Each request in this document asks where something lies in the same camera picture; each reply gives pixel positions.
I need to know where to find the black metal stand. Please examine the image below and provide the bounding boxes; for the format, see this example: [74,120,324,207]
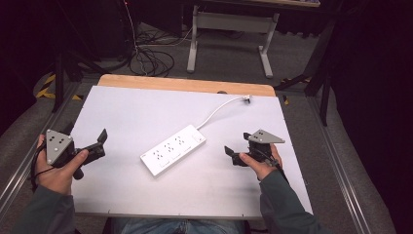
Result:
[273,13,339,127]

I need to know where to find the black tripod stand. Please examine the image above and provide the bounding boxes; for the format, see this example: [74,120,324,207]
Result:
[52,0,110,114]

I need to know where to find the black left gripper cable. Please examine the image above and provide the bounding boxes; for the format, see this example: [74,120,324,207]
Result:
[29,141,56,193]

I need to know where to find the black cables on floor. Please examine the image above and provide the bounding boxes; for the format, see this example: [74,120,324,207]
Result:
[128,30,176,78]

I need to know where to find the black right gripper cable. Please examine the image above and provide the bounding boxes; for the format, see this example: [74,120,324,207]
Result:
[258,151,290,184]

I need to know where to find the aluminium floor rail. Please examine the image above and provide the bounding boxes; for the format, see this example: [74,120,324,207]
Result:
[0,82,82,213]
[306,97,373,234]

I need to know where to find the person's legs in jeans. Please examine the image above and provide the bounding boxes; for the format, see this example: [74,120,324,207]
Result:
[118,216,247,234]

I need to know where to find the wooden desk top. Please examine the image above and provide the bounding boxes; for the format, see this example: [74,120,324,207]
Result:
[227,0,321,9]

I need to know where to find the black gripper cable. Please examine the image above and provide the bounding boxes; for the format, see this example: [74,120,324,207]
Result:
[29,141,56,193]
[258,151,290,184]

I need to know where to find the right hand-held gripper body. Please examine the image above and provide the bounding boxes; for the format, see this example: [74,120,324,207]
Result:
[239,129,286,164]

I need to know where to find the person's left hand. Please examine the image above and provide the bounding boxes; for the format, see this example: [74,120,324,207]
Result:
[34,134,90,196]

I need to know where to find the person's right hand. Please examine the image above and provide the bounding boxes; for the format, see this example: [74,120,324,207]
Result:
[239,143,283,181]

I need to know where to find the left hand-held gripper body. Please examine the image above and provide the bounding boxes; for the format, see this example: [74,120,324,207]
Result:
[44,128,94,180]

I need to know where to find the white power strip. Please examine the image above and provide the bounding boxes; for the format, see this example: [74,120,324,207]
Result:
[139,124,207,177]

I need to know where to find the white metal desk frame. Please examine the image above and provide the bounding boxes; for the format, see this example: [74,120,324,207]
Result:
[186,4,281,80]

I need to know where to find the white power strip cable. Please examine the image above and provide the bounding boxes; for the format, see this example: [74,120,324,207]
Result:
[196,96,245,131]

